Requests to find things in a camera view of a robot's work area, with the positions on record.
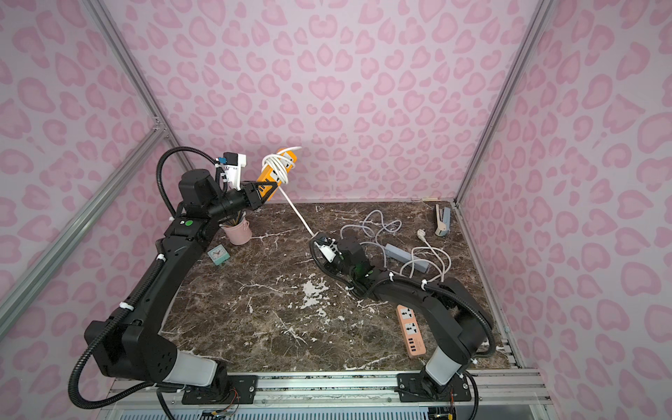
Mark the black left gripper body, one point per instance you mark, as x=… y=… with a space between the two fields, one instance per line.
x=252 y=193

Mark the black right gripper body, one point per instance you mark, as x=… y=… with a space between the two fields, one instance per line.
x=340 y=256

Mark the pink power strip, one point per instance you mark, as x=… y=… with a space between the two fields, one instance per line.
x=413 y=339

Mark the yellow power strip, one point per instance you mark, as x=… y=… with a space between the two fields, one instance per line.
x=276 y=167

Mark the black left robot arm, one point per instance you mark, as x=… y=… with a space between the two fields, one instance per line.
x=128 y=344

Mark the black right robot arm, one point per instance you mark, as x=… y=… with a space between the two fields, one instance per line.
x=462 y=329

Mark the grey-blue power strip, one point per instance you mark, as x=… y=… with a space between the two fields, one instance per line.
x=404 y=257

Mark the pink pencil cup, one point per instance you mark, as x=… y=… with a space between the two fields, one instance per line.
x=237 y=230

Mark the small green desk clock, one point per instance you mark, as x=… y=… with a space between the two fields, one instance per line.
x=218 y=255

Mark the grey stapler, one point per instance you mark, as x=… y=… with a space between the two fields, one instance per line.
x=443 y=220

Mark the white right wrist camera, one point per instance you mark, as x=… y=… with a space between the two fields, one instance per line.
x=328 y=248

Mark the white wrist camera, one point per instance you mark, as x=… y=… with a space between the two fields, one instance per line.
x=233 y=168
x=328 y=248

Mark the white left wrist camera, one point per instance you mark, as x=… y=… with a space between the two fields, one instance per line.
x=233 y=168

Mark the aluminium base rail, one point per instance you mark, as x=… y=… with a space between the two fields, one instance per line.
x=494 y=394

